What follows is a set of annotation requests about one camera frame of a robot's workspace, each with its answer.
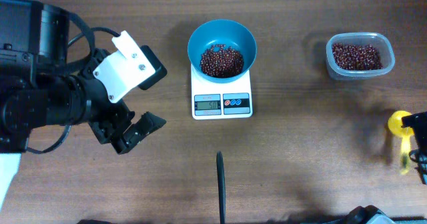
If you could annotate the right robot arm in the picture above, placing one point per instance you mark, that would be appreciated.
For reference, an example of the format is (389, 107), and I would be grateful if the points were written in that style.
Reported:
(372, 214)

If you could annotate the red adzuki beans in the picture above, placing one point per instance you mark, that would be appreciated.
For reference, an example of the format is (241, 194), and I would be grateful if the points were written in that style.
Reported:
(356, 57)

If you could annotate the blue-grey plastic bowl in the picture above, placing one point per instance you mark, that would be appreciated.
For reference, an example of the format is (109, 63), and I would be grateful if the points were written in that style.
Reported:
(222, 31)

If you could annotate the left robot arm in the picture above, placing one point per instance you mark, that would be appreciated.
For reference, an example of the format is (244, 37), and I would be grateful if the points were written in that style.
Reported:
(52, 73)

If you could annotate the clear plastic food container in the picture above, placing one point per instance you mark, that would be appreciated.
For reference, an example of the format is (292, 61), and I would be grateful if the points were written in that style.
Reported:
(376, 40)

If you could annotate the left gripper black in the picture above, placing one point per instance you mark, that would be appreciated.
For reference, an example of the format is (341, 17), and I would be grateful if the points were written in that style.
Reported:
(111, 123)

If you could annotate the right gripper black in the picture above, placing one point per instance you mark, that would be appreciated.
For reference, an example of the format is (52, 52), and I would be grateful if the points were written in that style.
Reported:
(417, 123)

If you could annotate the adzuki beans in bowl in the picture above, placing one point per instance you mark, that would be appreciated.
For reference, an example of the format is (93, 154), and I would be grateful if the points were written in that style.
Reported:
(221, 61)

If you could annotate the yellow plastic scoop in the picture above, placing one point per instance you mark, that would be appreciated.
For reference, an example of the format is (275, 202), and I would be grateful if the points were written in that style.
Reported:
(395, 125)

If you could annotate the white digital kitchen scale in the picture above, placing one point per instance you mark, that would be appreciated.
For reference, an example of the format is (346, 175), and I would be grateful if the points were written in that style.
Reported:
(211, 100)

